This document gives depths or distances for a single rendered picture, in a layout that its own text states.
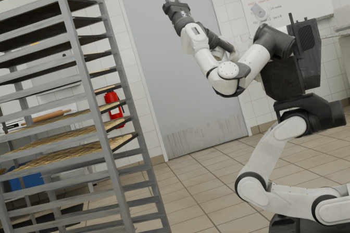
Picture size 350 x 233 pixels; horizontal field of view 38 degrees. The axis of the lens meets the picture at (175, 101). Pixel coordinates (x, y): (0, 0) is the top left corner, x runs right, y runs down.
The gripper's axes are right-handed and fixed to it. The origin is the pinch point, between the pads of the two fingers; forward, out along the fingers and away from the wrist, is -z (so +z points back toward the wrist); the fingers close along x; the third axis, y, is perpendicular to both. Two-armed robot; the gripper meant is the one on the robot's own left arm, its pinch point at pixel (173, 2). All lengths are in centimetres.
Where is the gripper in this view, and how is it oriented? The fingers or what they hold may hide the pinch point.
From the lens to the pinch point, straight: 219.7
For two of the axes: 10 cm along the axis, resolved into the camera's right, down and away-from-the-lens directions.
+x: 8.8, 0.1, 4.7
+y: 3.5, -6.8, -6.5
